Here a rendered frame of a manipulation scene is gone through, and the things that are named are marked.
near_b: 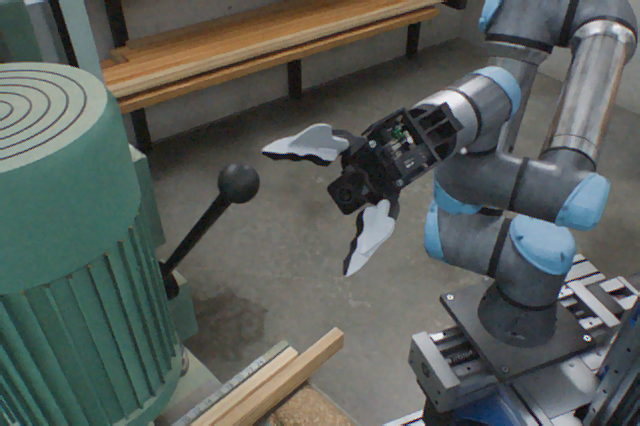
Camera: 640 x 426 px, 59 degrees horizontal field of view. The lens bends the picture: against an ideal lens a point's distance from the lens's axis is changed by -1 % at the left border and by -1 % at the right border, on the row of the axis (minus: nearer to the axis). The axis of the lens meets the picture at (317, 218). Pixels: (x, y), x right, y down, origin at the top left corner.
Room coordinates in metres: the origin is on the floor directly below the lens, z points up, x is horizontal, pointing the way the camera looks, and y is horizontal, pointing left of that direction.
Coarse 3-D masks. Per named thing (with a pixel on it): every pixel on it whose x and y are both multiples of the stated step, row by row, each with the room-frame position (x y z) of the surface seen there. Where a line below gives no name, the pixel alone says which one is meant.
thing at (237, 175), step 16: (224, 176) 0.37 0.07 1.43; (240, 176) 0.36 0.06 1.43; (256, 176) 0.37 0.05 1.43; (224, 192) 0.36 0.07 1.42; (240, 192) 0.36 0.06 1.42; (256, 192) 0.37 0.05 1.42; (208, 208) 0.40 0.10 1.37; (224, 208) 0.39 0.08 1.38; (208, 224) 0.41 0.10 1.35; (192, 240) 0.43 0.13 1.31; (176, 256) 0.46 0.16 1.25; (176, 288) 0.53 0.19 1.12
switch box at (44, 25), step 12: (36, 0) 0.64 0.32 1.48; (36, 12) 0.63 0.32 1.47; (48, 12) 0.64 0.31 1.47; (36, 24) 0.63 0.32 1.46; (48, 24) 0.64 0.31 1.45; (48, 36) 0.64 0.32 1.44; (48, 48) 0.63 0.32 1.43; (60, 48) 0.64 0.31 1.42; (48, 60) 0.63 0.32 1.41; (60, 60) 0.64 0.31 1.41
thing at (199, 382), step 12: (192, 360) 0.65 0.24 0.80; (192, 372) 0.62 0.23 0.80; (204, 372) 0.62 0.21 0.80; (180, 384) 0.59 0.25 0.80; (192, 384) 0.59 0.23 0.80; (204, 384) 0.59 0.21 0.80; (216, 384) 0.59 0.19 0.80; (180, 396) 0.57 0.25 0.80; (192, 396) 0.57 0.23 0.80; (204, 396) 0.57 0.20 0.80; (168, 408) 0.54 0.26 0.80; (180, 408) 0.54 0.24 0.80; (156, 420) 0.52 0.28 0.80; (168, 420) 0.52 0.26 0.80
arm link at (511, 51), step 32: (512, 0) 0.94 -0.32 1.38; (544, 0) 0.92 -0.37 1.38; (576, 0) 0.90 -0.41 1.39; (512, 32) 0.91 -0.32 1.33; (544, 32) 0.91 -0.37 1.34; (512, 64) 0.90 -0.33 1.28; (512, 128) 0.85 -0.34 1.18; (448, 224) 0.78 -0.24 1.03; (480, 224) 0.76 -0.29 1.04; (448, 256) 0.75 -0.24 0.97; (480, 256) 0.73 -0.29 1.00
